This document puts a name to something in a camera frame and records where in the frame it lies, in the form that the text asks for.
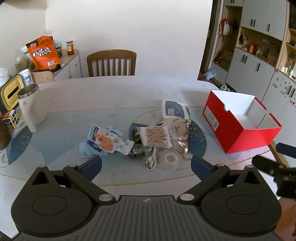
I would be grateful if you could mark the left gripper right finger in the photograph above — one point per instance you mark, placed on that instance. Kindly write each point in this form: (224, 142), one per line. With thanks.
(211, 176)

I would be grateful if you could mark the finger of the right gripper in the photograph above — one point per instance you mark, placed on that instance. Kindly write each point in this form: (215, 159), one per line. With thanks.
(268, 166)
(286, 150)

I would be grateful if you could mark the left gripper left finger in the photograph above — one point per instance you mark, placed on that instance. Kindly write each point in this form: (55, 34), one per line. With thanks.
(81, 179)

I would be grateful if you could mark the blue wet wipe pack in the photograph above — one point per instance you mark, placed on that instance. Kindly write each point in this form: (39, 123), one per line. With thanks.
(89, 149)

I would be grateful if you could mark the orange snack sachet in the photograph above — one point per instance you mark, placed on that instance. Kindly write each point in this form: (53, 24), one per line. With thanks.
(108, 141)

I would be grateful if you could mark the silver foil snack bag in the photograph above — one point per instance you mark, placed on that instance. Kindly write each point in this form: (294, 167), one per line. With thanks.
(178, 129)

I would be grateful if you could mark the black wrapper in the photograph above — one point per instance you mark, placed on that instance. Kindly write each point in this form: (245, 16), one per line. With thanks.
(137, 151)

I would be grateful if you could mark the cotton swab bag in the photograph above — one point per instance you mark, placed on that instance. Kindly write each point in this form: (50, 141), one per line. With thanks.
(155, 136)

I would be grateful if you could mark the white tissue pack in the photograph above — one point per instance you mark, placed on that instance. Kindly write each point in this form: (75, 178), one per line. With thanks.
(175, 109)

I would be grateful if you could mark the dark green snack packet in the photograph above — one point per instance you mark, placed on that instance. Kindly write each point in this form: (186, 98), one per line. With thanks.
(136, 136)

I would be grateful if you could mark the clear tape roll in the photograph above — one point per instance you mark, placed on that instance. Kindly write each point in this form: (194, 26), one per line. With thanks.
(170, 160)

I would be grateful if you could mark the red cardboard shoe box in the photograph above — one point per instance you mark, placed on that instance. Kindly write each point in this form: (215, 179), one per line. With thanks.
(240, 121)

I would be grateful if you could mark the rubiks cube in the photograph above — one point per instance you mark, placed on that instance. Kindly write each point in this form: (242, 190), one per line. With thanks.
(11, 119)

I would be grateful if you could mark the white side cabinet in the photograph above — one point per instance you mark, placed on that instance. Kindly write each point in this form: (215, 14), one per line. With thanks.
(70, 69)

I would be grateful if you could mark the yellow green tissue box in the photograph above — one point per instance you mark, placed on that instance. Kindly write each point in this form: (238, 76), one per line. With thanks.
(9, 93)

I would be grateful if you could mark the white canister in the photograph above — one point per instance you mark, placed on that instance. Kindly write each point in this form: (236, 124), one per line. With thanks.
(27, 77)

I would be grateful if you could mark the wooden chair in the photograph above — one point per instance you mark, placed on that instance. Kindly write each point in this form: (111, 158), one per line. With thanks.
(111, 63)

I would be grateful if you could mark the orange snack bag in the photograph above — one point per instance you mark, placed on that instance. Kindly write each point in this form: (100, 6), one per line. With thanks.
(44, 55)

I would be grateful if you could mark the red sauce jar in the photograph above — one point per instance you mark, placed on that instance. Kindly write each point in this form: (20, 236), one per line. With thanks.
(70, 47)

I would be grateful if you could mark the grey wall cabinet unit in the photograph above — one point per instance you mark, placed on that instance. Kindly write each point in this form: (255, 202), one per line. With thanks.
(251, 49)

